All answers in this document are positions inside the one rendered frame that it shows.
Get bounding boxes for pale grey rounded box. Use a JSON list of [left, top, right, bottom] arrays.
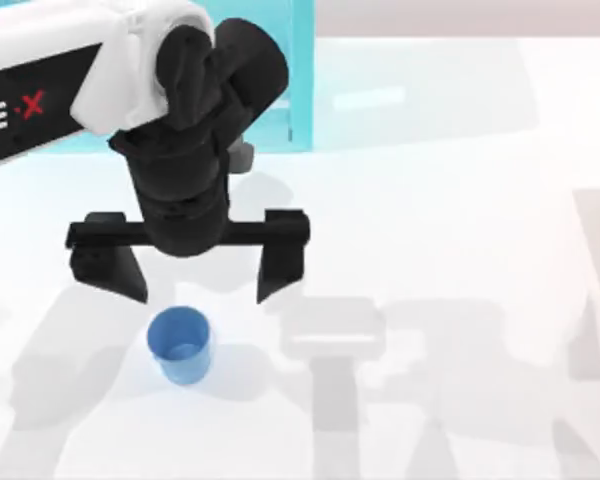
[[228, 139, 256, 176]]

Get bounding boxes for blue cup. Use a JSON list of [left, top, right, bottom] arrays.
[[145, 305, 217, 387]]

